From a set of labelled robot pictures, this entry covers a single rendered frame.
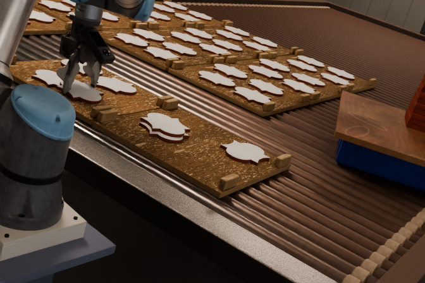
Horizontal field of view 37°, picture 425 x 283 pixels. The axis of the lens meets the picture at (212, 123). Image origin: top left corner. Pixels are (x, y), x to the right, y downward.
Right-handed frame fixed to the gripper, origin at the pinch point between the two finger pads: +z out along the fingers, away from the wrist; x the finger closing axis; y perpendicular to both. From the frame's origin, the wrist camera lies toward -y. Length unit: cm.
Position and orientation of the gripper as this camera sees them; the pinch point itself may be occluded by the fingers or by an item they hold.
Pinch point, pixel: (81, 90)
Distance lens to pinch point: 182.7
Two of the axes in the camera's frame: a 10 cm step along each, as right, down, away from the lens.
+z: -2.2, 9.2, 3.1
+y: -7.9, -3.6, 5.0
